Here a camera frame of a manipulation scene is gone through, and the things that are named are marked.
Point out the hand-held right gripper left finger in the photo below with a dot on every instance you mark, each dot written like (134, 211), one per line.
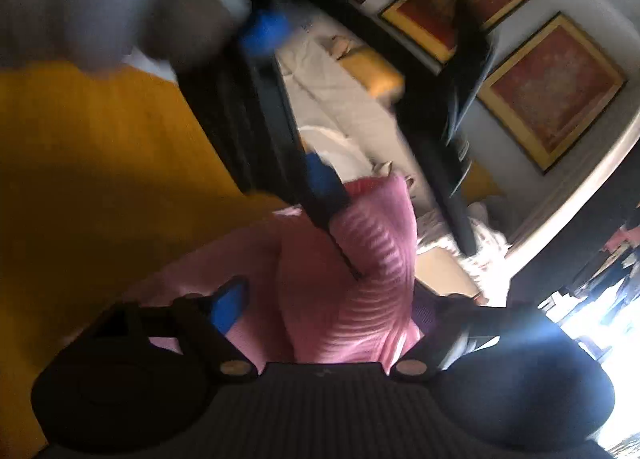
(227, 304)

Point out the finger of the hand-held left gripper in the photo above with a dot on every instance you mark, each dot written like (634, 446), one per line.
(322, 179)
(445, 139)

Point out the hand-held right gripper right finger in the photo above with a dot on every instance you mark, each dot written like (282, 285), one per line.
(465, 329)

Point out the yellow cushion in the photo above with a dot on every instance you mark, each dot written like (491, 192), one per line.
(480, 181)
(375, 71)

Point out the beige crumpled cloth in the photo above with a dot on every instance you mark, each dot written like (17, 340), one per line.
(392, 175)

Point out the beige covered sofa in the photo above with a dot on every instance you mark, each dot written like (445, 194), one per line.
(340, 104)

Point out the floral white quilt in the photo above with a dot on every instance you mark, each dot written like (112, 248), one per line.
(480, 239)

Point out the beige bear plush toy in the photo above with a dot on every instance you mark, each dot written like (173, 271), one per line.
(344, 48)

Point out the beige curtain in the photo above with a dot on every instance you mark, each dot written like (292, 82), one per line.
(575, 189)

